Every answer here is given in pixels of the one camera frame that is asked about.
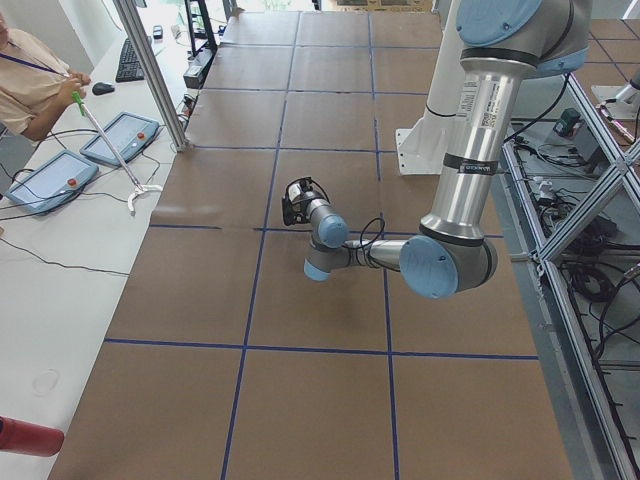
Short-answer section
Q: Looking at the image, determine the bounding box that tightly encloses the person in beige shirt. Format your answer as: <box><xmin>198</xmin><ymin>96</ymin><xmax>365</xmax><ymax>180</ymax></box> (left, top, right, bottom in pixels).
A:
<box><xmin>1</xmin><ymin>20</ymin><xmax>91</xmax><ymax>142</ymax></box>

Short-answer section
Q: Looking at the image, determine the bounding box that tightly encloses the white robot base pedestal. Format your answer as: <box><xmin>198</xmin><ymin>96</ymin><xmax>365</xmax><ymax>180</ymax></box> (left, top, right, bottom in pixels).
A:
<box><xmin>396</xmin><ymin>0</ymin><xmax>465</xmax><ymax>176</ymax></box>

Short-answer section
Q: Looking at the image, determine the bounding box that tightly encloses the red cylinder bottle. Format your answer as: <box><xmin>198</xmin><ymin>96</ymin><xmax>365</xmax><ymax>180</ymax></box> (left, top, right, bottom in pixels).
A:
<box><xmin>1</xmin><ymin>417</ymin><xmax>65</xmax><ymax>457</ymax></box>

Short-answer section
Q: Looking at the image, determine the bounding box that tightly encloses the left teach pendant tablet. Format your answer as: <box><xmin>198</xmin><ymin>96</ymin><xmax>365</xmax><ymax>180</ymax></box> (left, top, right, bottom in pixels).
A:
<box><xmin>5</xmin><ymin>150</ymin><xmax>99</xmax><ymax>215</ymax></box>

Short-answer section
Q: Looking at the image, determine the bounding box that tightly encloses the right teach pendant tablet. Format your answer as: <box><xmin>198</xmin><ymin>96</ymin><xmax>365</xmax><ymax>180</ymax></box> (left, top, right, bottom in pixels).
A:
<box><xmin>80</xmin><ymin>112</ymin><xmax>160</xmax><ymax>167</ymax></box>

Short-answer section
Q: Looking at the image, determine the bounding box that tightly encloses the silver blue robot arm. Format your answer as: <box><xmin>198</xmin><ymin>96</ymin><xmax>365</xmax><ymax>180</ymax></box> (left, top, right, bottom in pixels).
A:
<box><xmin>282</xmin><ymin>1</ymin><xmax>592</xmax><ymax>299</ymax></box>

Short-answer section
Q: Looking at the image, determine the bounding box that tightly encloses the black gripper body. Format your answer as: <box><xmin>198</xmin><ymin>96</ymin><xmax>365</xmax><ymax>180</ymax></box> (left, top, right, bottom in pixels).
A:
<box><xmin>281</xmin><ymin>177</ymin><xmax>314</xmax><ymax>226</ymax></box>

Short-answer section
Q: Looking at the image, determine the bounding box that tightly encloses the teach pendant tablet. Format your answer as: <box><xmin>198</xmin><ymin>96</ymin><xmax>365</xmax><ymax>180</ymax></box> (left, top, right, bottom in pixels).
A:
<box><xmin>80</xmin><ymin>112</ymin><xmax>160</xmax><ymax>167</ymax></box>
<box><xmin>5</xmin><ymin>150</ymin><xmax>99</xmax><ymax>215</ymax></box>

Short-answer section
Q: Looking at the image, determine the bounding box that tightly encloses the black keyboard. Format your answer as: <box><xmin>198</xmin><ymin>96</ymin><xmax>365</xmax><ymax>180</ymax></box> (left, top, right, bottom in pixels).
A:
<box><xmin>115</xmin><ymin>38</ymin><xmax>144</xmax><ymax>83</ymax></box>

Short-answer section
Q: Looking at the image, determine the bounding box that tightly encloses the aluminium frame post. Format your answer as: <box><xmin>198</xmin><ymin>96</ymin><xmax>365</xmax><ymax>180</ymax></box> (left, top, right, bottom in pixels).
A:
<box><xmin>113</xmin><ymin>0</ymin><xmax>189</xmax><ymax>152</ymax></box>

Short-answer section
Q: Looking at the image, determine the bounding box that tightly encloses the reacher grabber stick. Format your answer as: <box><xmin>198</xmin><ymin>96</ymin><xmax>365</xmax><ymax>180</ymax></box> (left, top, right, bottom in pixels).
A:
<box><xmin>72</xmin><ymin>92</ymin><xmax>162</xmax><ymax>216</ymax></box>

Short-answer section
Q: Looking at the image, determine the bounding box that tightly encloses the black computer mouse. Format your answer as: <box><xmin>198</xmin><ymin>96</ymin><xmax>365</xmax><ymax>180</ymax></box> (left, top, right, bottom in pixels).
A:
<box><xmin>92</xmin><ymin>82</ymin><xmax>115</xmax><ymax>96</ymax></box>

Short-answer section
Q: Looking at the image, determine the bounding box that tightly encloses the black robot wrist cable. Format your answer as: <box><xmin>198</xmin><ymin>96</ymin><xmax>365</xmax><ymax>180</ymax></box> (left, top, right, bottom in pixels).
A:
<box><xmin>349</xmin><ymin>217</ymin><xmax>387</xmax><ymax>269</ymax></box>

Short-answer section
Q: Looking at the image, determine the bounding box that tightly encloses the aluminium side frame rail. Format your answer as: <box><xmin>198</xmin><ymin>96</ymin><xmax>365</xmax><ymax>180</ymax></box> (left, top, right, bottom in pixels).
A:
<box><xmin>503</xmin><ymin>75</ymin><xmax>639</xmax><ymax>479</ymax></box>

